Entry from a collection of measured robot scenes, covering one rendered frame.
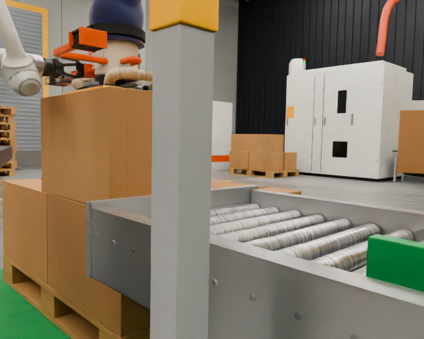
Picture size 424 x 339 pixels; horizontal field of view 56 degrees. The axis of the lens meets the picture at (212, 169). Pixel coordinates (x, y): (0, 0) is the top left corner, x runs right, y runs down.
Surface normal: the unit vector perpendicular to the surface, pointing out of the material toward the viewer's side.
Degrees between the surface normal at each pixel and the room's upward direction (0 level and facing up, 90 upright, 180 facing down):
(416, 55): 90
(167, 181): 90
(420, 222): 90
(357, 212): 90
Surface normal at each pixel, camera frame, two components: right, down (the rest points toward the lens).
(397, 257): -0.72, 0.04
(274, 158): 0.69, 0.07
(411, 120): -0.44, 0.06
